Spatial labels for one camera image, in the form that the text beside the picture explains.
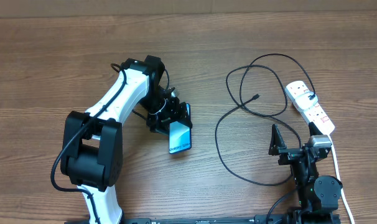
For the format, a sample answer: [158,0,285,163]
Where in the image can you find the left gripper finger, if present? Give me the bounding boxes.
[171,102,193,128]
[149,120,170,136]

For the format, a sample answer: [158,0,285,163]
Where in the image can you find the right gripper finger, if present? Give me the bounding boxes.
[308,122,323,136]
[269,124,287,156]

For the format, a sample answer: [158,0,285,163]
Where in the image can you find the black USB charging cable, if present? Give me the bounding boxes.
[215,53,317,187]

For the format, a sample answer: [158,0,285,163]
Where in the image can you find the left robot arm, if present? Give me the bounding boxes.
[50,55,193,223]

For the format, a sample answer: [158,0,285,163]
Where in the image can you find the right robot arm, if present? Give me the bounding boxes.
[266,122,343,223]

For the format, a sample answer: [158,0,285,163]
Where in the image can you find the white charger plug adapter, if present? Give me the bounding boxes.
[294,92,318,111]

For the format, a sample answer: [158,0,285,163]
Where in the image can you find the white power strip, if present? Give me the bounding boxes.
[284,81,335,135]

